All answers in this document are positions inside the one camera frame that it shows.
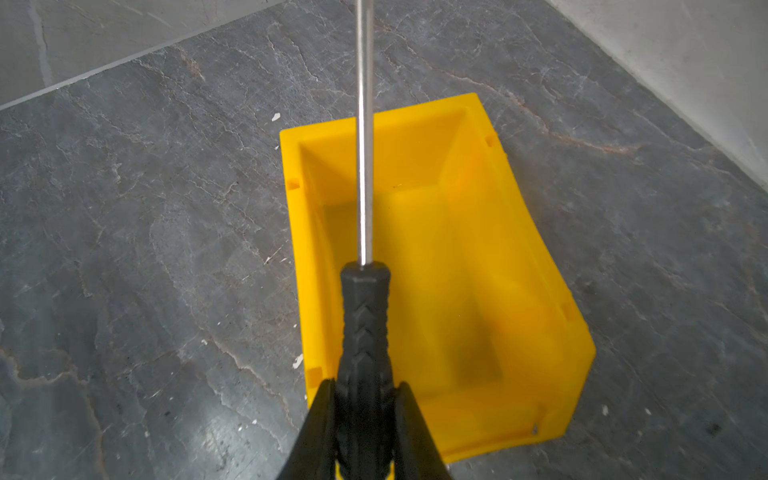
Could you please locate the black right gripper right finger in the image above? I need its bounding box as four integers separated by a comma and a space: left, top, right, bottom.
394, 382, 452, 480

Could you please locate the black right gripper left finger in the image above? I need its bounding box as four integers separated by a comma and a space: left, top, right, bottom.
277, 379, 336, 480

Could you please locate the black handled screwdriver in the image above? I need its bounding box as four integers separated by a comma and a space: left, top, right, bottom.
336, 1, 394, 479

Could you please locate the yellow plastic storage bin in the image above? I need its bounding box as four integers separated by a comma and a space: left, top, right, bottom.
280, 93, 596, 462

